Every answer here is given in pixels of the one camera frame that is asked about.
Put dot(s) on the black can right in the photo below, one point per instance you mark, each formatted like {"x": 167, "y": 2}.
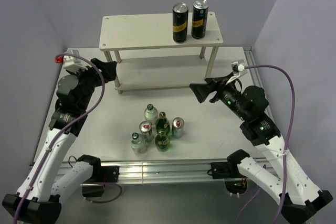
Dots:
{"x": 199, "y": 19}

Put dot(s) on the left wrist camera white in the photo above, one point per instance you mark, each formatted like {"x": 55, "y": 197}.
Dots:
{"x": 70, "y": 64}

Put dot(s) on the aluminium front rail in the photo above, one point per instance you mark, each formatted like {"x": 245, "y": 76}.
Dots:
{"x": 163, "y": 172}

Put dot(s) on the clear bottle green cap back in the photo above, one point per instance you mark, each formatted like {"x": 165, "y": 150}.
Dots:
{"x": 151, "y": 114}

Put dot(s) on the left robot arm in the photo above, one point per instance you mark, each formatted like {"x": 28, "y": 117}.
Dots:
{"x": 40, "y": 197}

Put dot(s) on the black can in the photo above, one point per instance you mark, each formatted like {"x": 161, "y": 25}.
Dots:
{"x": 180, "y": 21}
{"x": 199, "y": 19}

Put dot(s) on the green glass bottle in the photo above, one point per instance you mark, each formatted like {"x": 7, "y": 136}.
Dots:
{"x": 162, "y": 142}
{"x": 162, "y": 125}

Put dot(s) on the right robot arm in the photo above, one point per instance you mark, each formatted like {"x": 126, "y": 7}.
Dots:
{"x": 295, "y": 193}

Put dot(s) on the black can left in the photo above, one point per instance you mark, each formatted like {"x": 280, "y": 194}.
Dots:
{"x": 180, "y": 21}

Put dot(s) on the silver can red top right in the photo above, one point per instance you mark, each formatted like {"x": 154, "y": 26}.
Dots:
{"x": 178, "y": 127}

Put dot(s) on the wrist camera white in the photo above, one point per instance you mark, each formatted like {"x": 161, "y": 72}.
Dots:
{"x": 70, "y": 64}
{"x": 238, "y": 70}

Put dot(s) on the silver can red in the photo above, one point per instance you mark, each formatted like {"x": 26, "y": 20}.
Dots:
{"x": 146, "y": 131}
{"x": 178, "y": 127}

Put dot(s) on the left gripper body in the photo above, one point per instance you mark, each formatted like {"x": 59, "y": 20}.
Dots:
{"x": 89, "y": 80}

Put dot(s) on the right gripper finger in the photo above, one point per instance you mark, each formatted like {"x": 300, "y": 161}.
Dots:
{"x": 216, "y": 80}
{"x": 202, "y": 91}

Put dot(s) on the green glass bottle front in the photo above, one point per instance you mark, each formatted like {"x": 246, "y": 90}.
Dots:
{"x": 162, "y": 142}

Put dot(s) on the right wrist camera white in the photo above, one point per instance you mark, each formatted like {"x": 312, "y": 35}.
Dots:
{"x": 238, "y": 70}

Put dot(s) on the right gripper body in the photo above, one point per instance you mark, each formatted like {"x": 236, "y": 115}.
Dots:
{"x": 228, "y": 95}

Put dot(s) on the white two-tier shelf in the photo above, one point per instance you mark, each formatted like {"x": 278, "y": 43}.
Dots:
{"x": 148, "y": 58}

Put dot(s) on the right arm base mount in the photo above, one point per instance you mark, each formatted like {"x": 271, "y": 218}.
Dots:
{"x": 235, "y": 184}

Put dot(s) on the green glass bottle back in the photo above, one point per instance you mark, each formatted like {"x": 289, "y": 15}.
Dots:
{"x": 162, "y": 125}

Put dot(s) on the aluminium side rail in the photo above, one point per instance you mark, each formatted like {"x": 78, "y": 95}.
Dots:
{"x": 251, "y": 62}

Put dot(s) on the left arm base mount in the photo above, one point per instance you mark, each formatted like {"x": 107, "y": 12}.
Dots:
{"x": 101, "y": 177}

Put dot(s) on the clear bottle green cap front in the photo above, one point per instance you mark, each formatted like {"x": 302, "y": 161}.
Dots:
{"x": 138, "y": 143}

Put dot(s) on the clear bottle green cap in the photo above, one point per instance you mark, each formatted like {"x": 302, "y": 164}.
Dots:
{"x": 151, "y": 114}
{"x": 138, "y": 143}

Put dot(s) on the silver can red top left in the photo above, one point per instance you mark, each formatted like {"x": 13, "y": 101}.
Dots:
{"x": 146, "y": 131}

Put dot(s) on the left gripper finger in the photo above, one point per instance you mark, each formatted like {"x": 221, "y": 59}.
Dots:
{"x": 109, "y": 66}
{"x": 109, "y": 76}

